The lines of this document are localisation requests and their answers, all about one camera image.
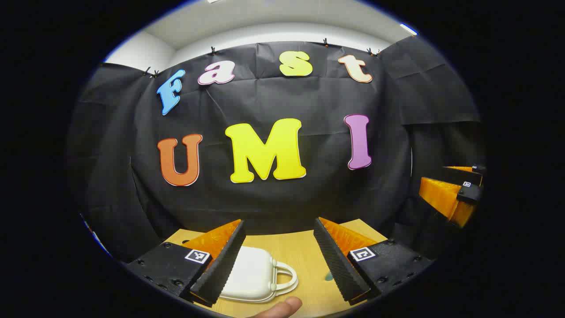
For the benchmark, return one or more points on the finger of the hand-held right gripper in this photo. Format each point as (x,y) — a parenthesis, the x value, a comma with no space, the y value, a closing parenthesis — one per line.
(463,175)
(441,196)

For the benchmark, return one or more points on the white suitcase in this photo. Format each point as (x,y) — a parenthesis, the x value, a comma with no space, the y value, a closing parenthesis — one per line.
(251,274)

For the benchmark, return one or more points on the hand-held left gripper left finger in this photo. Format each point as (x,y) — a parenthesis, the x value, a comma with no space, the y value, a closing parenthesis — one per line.
(223,265)

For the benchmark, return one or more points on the black backdrop cloth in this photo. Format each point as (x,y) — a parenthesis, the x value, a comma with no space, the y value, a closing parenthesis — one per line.
(309,101)

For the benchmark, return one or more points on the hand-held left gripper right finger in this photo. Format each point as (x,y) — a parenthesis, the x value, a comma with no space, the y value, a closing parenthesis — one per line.
(337,265)

